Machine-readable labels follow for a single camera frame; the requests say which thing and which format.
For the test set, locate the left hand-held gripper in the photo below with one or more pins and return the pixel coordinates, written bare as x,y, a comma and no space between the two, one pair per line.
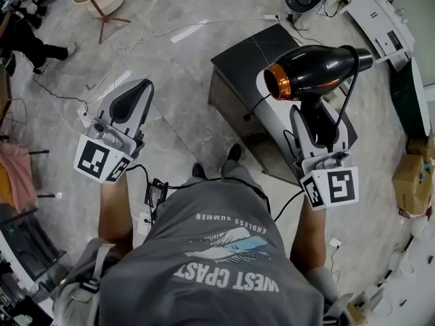
91,156

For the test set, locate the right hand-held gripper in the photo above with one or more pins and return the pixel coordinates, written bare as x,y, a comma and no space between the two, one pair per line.
340,187

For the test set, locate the dark vanity cabinet with sink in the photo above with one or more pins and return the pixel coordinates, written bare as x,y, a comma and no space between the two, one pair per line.
244,56

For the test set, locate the person's right forearm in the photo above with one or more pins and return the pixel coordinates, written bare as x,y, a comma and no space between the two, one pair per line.
309,236

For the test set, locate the person's left forearm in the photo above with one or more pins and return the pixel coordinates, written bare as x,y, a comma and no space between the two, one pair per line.
113,212

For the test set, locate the pale soap bottle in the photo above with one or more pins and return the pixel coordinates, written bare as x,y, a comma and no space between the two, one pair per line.
334,100

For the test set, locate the person's right black shoe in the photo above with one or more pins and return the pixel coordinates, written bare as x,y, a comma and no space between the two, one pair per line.
234,153

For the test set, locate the person's black shoe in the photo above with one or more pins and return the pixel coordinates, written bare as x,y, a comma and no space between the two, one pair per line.
234,153
198,171

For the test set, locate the black battery box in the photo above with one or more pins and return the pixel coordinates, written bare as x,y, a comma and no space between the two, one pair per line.
155,193

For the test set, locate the person's grey trousers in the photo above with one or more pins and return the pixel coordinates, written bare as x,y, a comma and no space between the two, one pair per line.
238,175

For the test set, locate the dark green round board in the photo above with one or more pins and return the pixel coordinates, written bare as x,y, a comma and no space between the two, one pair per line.
406,100

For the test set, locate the wooden tripod stand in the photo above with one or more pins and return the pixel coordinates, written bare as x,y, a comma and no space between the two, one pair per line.
102,15

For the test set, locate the cardboard box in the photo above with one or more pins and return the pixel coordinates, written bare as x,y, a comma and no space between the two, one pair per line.
411,185
418,146

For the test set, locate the person's left black shoe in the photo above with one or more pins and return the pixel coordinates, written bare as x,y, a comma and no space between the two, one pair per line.
198,171

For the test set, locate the black metal chair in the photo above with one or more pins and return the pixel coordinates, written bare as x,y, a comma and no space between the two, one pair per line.
42,195

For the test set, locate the pink cloth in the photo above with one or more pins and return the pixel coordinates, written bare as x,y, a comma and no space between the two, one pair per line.
15,175

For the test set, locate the white cabinet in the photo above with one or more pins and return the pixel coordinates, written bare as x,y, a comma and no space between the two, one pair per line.
377,22

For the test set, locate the person's grey printed shirt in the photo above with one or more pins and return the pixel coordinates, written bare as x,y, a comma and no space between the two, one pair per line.
210,277

